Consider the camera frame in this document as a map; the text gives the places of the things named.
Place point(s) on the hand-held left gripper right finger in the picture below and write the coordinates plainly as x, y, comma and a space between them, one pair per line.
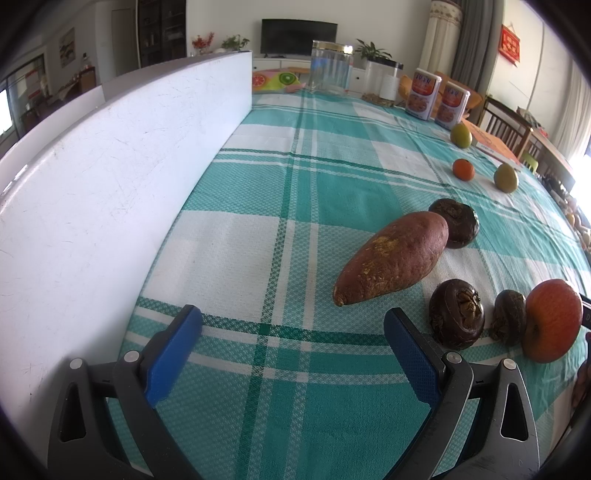
415, 364

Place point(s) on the potted green plant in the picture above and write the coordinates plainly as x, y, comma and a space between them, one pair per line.
371, 50
235, 43

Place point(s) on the glass jar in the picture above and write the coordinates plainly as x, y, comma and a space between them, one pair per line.
330, 69

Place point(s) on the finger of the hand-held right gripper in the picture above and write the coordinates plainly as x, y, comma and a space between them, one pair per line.
585, 309

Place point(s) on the red flowers in vase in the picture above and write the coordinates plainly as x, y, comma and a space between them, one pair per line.
202, 42

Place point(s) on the clear canister with black lid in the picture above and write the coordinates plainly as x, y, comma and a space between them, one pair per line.
376, 81

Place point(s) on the white cardboard box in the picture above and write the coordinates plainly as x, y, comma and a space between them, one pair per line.
115, 184

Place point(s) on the red wall hanging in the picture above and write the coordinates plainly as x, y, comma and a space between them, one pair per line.
510, 44

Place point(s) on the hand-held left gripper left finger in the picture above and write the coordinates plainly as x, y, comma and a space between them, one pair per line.
173, 355

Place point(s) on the grey curtain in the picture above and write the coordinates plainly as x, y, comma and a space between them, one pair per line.
478, 41

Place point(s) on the framed wall picture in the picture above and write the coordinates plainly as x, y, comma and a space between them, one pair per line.
67, 44

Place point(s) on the dark water chestnut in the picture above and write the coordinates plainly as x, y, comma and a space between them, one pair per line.
455, 316
459, 221
508, 318

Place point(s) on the black television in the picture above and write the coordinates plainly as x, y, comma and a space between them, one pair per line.
298, 37

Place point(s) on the tangerine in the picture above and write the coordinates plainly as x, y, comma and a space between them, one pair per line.
463, 170

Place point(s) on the wooden chair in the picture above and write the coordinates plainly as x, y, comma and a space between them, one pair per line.
505, 122

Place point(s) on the orange book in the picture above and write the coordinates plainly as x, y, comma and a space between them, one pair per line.
494, 141

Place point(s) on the dark glass cabinet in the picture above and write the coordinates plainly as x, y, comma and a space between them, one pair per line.
159, 30

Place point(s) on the red apple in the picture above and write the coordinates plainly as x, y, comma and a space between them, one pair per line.
551, 321

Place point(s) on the sweet potato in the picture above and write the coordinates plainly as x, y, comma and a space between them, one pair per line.
392, 258

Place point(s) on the person's right hand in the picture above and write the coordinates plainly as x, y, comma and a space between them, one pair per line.
581, 387

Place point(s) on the green citrus fruit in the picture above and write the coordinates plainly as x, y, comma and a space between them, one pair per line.
505, 178
461, 135

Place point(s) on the teal checked tablecloth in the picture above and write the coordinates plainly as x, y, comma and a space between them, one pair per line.
286, 230

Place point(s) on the white patterned curtain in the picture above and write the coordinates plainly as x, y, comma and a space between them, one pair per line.
438, 37

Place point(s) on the fruit print cushion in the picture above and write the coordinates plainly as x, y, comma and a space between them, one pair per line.
277, 79

